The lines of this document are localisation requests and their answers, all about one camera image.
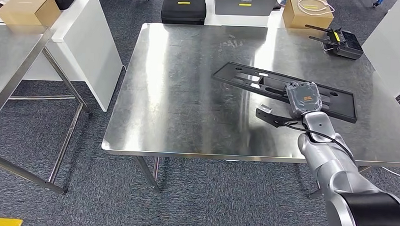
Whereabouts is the cardboard box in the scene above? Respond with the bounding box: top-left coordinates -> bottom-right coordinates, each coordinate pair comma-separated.
281,0 -> 336,31
0,0 -> 62,29

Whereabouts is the yellow floor tape square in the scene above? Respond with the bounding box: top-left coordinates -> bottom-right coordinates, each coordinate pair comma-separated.
0,217 -> 24,226

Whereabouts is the white floor cable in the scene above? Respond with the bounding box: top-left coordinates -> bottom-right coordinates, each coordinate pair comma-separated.
379,166 -> 400,185

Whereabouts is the black plastic panel part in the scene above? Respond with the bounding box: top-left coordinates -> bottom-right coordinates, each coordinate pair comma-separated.
210,61 -> 360,125

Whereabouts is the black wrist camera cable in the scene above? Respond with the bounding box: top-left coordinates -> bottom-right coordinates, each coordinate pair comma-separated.
272,119 -> 357,162

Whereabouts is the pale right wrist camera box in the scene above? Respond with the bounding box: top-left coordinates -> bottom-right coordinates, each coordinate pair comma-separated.
258,103 -> 274,115

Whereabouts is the black remote controller with antennas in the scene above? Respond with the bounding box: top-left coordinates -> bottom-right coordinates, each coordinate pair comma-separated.
303,24 -> 365,61

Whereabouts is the white coiled cable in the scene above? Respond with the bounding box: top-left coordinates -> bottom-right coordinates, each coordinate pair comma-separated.
296,0 -> 337,17

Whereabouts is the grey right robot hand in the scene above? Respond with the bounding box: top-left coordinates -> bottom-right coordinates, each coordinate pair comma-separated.
284,80 -> 324,120

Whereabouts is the grey laptop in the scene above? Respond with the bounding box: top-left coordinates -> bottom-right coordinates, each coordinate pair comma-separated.
213,0 -> 281,18

